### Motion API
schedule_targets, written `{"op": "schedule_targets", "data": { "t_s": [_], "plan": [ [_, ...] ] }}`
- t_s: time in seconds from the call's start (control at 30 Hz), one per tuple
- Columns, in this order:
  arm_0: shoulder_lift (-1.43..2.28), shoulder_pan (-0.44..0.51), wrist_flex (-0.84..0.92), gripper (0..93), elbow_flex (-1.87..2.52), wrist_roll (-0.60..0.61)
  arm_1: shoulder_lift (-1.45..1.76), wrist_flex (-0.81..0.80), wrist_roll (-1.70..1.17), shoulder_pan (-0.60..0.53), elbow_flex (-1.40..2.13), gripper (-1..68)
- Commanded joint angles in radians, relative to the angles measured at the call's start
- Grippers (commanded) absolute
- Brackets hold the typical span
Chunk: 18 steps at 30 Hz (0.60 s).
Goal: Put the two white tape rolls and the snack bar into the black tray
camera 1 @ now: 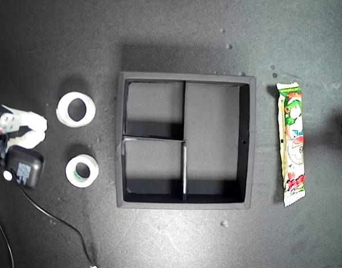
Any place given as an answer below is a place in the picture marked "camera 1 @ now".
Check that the large white tape roll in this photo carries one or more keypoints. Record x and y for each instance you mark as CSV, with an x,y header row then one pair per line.
x,y
62,111

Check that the small white tape roll green core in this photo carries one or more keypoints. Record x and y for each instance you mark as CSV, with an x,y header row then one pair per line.
x,y
70,173

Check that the green printed snack bar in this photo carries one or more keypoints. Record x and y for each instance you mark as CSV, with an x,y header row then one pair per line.
x,y
292,139

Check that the black tray with wells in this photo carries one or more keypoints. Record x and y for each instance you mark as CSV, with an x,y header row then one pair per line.
x,y
213,125

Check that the small grey crumb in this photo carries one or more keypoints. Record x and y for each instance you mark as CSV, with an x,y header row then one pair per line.
x,y
229,46
224,223

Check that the black camera box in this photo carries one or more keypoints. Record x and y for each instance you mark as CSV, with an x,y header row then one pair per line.
x,y
27,164

